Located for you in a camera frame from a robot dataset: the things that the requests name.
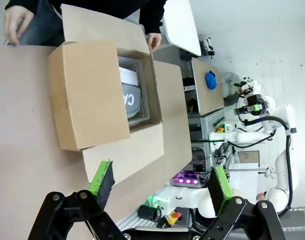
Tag brown cardboard shipping box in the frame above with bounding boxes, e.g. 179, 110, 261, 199
47, 3, 193, 185

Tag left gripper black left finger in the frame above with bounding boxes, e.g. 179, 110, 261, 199
27, 159, 126, 240

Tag white board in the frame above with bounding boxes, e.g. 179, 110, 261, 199
228, 162, 260, 198

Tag black and white chair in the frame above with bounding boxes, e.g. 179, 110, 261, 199
199, 37, 215, 59

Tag grey perforated plastic basket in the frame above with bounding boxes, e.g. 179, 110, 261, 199
117, 56, 153, 126

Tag grey pouch with white letters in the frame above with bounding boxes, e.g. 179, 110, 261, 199
121, 83, 143, 120

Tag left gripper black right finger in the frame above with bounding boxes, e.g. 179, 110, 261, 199
200, 165, 288, 240

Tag person's right hand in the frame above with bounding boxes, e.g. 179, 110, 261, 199
3, 4, 35, 47

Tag black cup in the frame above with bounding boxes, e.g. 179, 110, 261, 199
137, 204, 163, 222

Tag aluminium frame rack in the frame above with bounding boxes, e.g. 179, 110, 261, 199
187, 109, 226, 181

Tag brown cardboard panel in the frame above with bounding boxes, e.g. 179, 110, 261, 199
237, 150, 261, 167

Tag white table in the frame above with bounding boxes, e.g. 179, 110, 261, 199
162, 0, 202, 57

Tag device with pink lights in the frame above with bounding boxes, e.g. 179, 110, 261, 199
172, 169, 206, 187

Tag person's torso black sweater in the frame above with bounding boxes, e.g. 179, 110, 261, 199
4, 0, 168, 47

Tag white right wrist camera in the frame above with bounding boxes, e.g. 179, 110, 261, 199
238, 79, 262, 95

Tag blue cloth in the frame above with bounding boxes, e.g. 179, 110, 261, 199
204, 70, 218, 91

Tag person's right forearm black sleeve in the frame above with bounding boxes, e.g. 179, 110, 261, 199
4, 0, 43, 11

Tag brown top table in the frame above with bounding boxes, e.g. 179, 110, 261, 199
191, 57, 225, 117

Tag patterned paper bag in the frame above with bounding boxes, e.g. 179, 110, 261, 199
222, 72, 241, 106

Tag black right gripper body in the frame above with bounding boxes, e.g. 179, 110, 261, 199
245, 94, 266, 114

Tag yellow red emergency stop button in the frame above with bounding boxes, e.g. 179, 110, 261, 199
164, 210, 183, 225

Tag person's left forearm black sleeve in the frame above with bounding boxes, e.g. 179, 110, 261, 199
138, 0, 168, 36

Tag person's left hand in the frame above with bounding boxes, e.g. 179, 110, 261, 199
147, 32, 163, 52

